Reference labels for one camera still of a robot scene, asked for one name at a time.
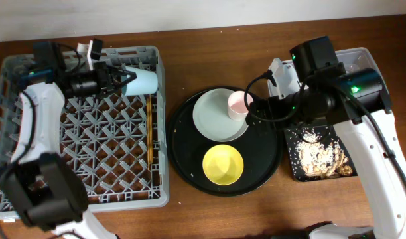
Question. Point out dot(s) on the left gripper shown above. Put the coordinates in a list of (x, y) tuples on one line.
[(103, 76)]

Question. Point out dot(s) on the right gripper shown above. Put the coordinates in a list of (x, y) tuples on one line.
[(260, 109)]

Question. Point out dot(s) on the blue cup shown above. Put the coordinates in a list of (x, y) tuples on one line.
[(145, 83)]

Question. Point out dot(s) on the pink cup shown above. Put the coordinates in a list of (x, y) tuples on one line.
[(237, 110)]

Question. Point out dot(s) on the food scraps pile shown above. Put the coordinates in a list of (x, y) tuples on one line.
[(322, 157)]

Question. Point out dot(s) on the white round plate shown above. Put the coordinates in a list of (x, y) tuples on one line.
[(210, 116)]

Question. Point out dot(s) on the yellow bowl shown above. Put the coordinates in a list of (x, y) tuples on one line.
[(223, 164)]

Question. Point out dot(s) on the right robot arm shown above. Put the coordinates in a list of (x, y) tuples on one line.
[(358, 106)]

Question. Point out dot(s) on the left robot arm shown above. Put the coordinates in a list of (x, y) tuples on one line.
[(40, 186)]

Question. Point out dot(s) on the grey dishwasher rack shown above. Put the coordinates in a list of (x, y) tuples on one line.
[(117, 145)]

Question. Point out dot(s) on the round black tray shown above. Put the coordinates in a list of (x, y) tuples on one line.
[(260, 146)]

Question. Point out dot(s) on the black rectangular tray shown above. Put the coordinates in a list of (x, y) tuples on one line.
[(291, 159)]

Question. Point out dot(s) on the clear plastic bin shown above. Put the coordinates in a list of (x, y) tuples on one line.
[(356, 59)]

